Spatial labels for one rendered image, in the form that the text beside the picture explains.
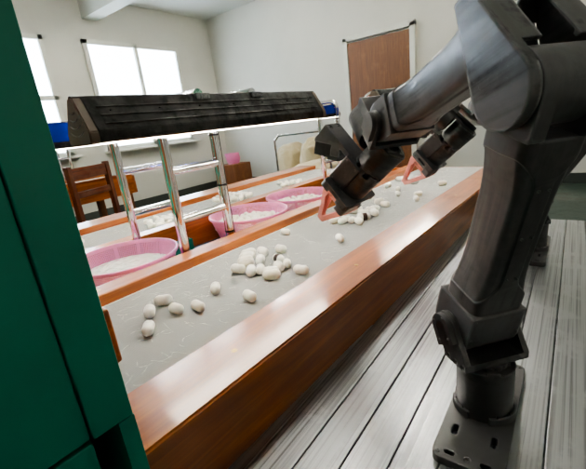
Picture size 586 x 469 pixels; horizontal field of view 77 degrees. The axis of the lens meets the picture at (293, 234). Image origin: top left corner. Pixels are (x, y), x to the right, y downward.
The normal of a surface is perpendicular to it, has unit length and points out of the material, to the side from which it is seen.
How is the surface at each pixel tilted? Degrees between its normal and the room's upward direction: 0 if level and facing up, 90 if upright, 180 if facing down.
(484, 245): 91
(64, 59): 90
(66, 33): 90
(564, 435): 0
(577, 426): 0
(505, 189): 96
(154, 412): 0
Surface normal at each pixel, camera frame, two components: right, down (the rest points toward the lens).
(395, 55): -0.58, 0.30
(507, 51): -0.97, 0.17
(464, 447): -0.11, -0.95
